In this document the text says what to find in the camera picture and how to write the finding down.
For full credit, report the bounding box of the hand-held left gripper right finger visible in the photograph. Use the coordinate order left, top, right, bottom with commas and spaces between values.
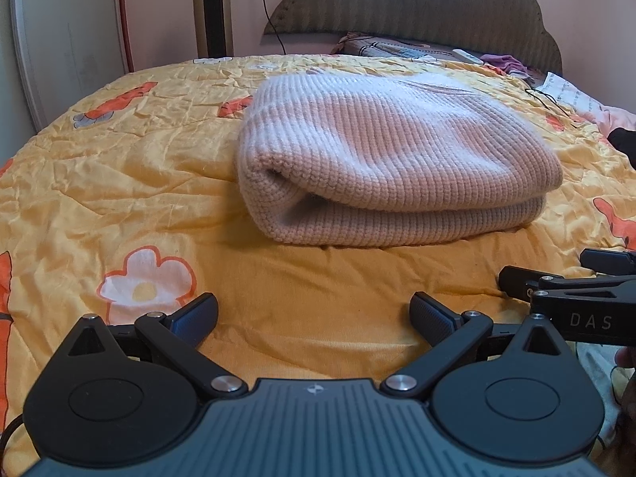
380, 292, 580, 399

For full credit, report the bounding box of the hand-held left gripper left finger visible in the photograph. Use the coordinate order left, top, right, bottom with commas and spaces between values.
52, 292, 249, 399

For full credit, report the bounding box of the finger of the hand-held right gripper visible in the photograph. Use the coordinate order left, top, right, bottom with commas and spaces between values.
580, 248, 636, 275
498, 266, 636, 304

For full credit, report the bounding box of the white knit sweater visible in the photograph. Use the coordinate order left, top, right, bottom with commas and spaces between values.
236, 70, 564, 248

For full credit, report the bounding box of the person's right hand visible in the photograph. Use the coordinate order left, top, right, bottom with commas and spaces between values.
612, 347, 636, 463

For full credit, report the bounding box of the black object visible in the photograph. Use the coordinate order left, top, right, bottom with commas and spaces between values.
607, 128, 636, 182

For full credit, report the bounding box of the pink cloth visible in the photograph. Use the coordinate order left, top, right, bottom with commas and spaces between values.
581, 107, 636, 132

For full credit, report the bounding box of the yellow printed quilt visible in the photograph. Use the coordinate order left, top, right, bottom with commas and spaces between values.
0, 54, 636, 477

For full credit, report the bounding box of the white printed cloth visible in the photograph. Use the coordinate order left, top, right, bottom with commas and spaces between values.
539, 72, 604, 120

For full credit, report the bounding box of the purple cloth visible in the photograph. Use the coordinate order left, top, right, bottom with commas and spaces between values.
481, 53, 531, 76

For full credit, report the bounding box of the patterned pillow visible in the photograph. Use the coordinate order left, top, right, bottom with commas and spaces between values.
332, 32, 540, 80

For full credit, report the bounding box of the grey padded headboard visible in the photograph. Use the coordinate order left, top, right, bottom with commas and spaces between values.
262, 0, 563, 73

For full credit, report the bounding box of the gold tower air conditioner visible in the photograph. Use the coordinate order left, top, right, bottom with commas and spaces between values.
191, 0, 234, 58

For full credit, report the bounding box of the thin black cable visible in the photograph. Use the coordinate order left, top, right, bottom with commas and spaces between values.
524, 87, 584, 130

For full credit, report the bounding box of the black power cable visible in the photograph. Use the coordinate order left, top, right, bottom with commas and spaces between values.
257, 0, 287, 55

